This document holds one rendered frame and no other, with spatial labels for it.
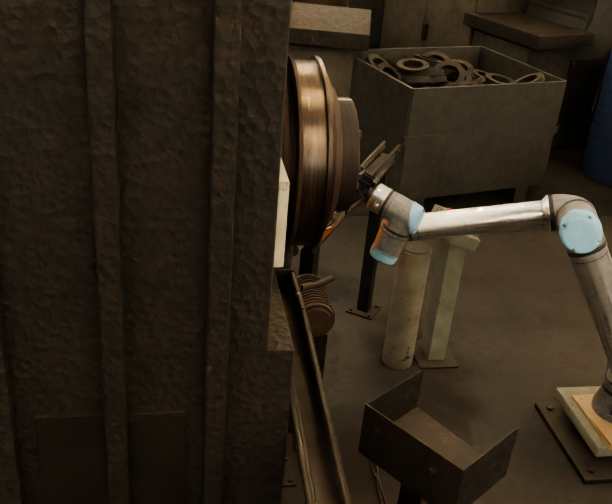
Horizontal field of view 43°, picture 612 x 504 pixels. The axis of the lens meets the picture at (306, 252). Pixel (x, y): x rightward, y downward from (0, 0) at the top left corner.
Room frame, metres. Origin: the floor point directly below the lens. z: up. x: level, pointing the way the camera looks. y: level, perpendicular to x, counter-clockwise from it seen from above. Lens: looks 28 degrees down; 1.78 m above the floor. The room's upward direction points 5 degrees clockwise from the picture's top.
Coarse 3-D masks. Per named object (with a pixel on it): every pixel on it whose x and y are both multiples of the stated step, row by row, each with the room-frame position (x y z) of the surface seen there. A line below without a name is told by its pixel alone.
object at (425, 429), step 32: (416, 384) 1.47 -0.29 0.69; (384, 416) 1.30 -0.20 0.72; (416, 416) 1.45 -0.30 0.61; (384, 448) 1.29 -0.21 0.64; (416, 448) 1.23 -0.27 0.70; (448, 448) 1.36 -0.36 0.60; (512, 448) 1.30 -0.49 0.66; (416, 480) 1.22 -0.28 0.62; (448, 480) 1.17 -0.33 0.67; (480, 480) 1.22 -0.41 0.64
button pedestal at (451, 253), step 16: (448, 240) 2.48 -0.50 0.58; (464, 240) 2.47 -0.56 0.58; (448, 256) 2.54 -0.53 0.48; (464, 256) 2.55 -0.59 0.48; (448, 272) 2.54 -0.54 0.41; (432, 288) 2.62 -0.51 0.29; (448, 288) 2.54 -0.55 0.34; (432, 304) 2.59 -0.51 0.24; (448, 304) 2.55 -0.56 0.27; (432, 320) 2.56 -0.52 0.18; (448, 320) 2.55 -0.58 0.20; (432, 336) 2.54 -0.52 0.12; (448, 336) 2.55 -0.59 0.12; (416, 352) 2.59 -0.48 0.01; (432, 352) 2.54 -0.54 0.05; (448, 352) 2.61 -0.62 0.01; (432, 368) 2.50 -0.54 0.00
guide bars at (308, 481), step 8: (296, 400) 1.39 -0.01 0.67; (296, 408) 1.37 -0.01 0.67; (296, 416) 1.28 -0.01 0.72; (296, 424) 1.25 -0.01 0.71; (296, 432) 1.23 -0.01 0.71; (296, 440) 1.21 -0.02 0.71; (304, 440) 1.28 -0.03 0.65; (296, 448) 1.25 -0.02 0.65; (304, 448) 1.25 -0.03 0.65; (304, 456) 1.18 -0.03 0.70; (304, 464) 1.15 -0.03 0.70; (304, 472) 1.13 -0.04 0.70; (304, 480) 1.11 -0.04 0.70; (312, 480) 1.17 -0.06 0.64; (304, 488) 1.10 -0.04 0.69; (312, 488) 1.15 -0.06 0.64; (312, 496) 1.13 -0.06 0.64
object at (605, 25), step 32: (544, 0) 5.66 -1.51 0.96; (576, 0) 5.42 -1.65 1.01; (608, 0) 5.35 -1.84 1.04; (480, 32) 5.47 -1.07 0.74; (512, 32) 5.17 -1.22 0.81; (544, 32) 5.11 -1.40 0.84; (576, 32) 5.21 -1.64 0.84; (608, 32) 5.40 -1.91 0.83; (544, 64) 5.11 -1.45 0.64; (576, 64) 5.25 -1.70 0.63; (576, 96) 5.29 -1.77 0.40; (576, 128) 5.36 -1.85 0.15
